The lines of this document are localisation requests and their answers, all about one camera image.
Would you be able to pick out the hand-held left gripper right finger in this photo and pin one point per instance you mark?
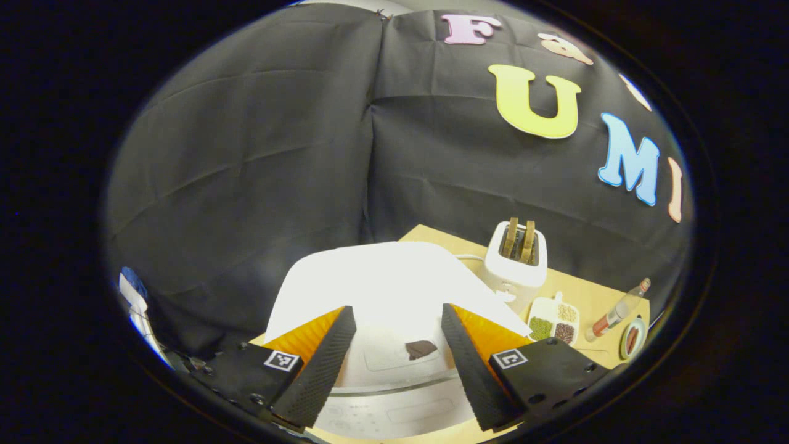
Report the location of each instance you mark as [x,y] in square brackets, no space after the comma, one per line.
[478,376]

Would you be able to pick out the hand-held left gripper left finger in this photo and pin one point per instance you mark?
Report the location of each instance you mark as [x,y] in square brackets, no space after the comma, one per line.
[320,376]

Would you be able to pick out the white rice cooker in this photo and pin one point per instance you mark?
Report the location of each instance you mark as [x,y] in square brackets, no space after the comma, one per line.
[388,283]

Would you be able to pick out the green mung beans pile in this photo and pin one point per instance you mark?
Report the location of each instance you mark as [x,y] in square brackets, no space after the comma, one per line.
[540,328]

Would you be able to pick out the white divided dish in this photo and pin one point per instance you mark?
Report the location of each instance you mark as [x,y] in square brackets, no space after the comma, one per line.
[545,307]

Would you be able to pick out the dark red beans pile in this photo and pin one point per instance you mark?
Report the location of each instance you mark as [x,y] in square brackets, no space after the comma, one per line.
[564,333]

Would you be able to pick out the white toaster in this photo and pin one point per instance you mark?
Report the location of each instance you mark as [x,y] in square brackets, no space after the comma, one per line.
[515,277]

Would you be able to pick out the yellow soybeans pile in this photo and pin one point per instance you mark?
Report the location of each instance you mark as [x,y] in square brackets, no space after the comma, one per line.
[567,313]

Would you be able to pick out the brown bread slice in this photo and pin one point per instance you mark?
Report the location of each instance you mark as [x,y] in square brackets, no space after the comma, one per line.
[509,237]
[527,242]

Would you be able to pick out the clear plastic bottle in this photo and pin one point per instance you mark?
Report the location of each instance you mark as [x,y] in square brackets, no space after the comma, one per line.
[613,314]

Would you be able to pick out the pale green plate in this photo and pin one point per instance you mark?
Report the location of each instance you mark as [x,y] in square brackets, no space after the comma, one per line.
[642,336]

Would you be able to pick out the black backdrop cloth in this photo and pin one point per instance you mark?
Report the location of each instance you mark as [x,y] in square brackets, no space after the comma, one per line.
[259,154]

